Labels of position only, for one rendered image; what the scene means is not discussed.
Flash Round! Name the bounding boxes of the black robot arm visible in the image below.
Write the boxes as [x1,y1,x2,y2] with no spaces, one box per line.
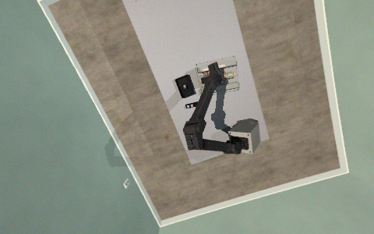
[183,62,249,154]

